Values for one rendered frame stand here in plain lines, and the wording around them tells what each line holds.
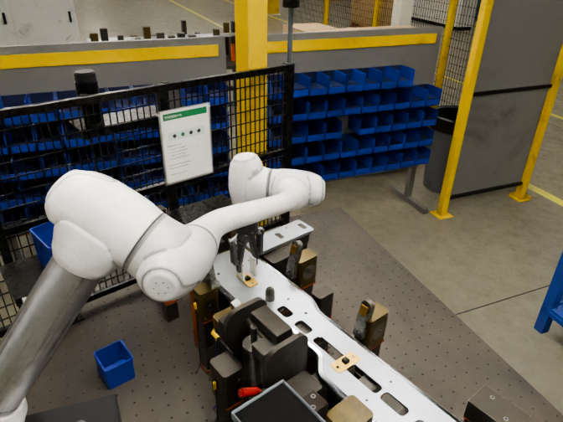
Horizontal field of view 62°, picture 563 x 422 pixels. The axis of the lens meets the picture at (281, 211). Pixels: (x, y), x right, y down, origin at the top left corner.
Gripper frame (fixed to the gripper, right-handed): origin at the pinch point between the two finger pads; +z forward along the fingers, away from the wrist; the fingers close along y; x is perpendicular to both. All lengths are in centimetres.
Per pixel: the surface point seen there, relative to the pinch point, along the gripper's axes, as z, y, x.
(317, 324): 4.7, 4.0, -30.7
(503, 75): -12, 291, 69
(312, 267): 4.4, 22.2, -8.5
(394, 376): 5, 7, -58
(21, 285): 2, -61, 39
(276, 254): 6.7, 19.5, 8.2
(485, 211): 105, 297, 58
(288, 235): 4.6, 29.4, 13.2
